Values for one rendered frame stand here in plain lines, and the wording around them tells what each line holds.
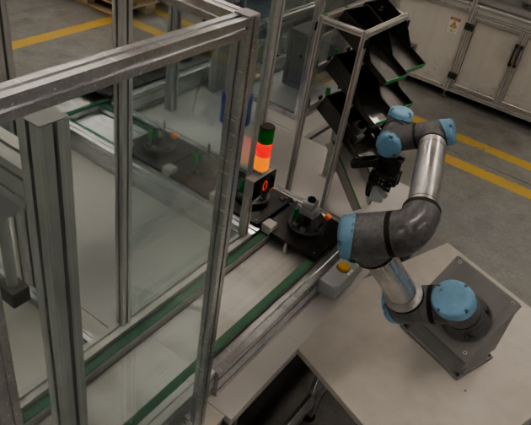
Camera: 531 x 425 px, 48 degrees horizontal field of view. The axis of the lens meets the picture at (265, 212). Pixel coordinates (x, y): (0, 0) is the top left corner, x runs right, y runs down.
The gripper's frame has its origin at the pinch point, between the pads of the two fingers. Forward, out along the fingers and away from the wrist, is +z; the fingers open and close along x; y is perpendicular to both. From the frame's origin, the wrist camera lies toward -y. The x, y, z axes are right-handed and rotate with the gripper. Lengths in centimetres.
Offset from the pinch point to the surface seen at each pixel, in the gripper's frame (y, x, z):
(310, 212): -17.9, -4.4, 12.7
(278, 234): -24.4, -12.8, 21.8
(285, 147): -67, 57, 33
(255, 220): -34.9, -12.7, 21.7
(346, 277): 5.2, -13.6, 22.9
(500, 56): -54, 390, 66
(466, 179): -17, 258, 120
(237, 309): -15, -48, 27
